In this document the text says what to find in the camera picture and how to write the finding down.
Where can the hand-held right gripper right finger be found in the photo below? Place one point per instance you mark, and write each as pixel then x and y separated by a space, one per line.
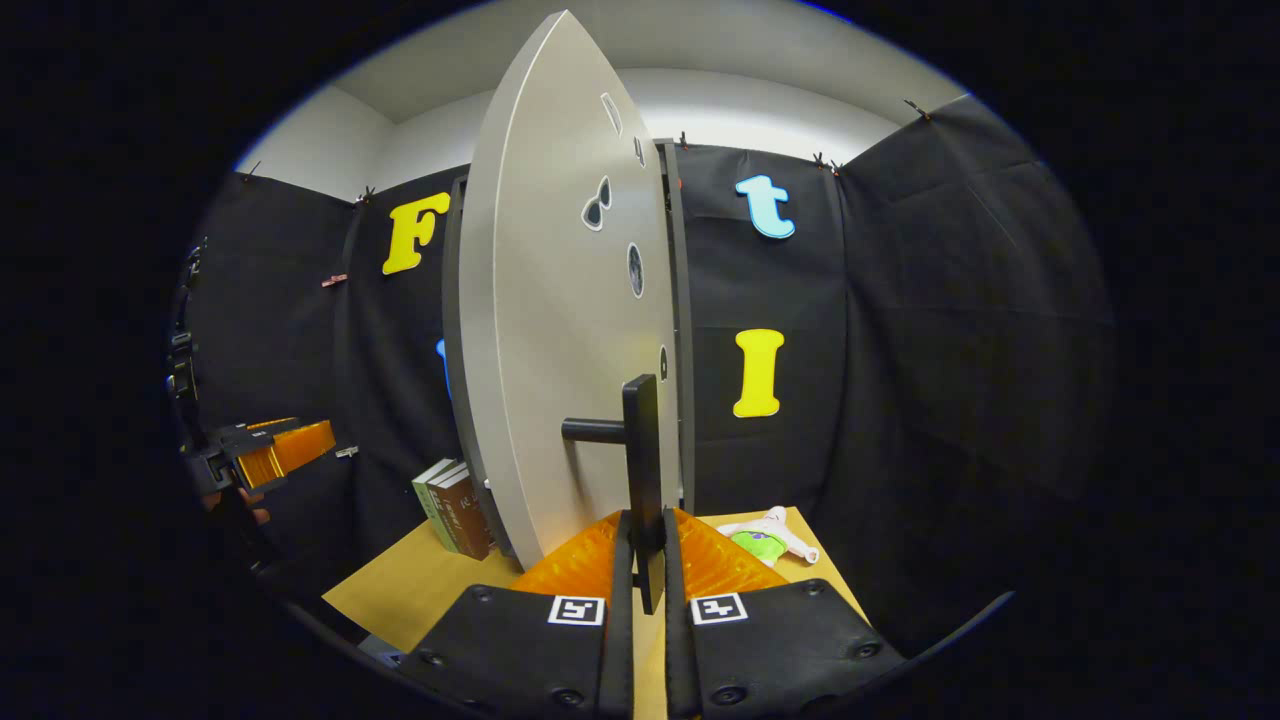
pixel 680 650

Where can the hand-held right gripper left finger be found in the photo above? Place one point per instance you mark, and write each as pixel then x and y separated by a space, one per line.
pixel 618 650

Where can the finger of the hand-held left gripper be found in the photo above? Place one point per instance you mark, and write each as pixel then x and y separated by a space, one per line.
pixel 290 455
pixel 275 424

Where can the beige cabinet door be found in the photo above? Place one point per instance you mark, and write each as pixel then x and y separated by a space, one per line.
pixel 560 330

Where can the dark grey cabinet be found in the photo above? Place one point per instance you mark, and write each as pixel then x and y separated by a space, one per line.
pixel 684 350

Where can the green and white toy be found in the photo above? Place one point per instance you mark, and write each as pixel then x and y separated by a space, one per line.
pixel 765 540

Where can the red clip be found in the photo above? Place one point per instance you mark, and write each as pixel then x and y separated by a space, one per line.
pixel 334 280

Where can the dark brown book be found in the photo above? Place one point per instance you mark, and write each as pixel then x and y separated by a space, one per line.
pixel 447 510

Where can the reddish brown book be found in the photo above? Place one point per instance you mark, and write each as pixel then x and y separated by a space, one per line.
pixel 470 520

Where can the black backdrop cloth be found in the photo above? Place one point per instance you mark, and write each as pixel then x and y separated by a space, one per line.
pixel 950 350

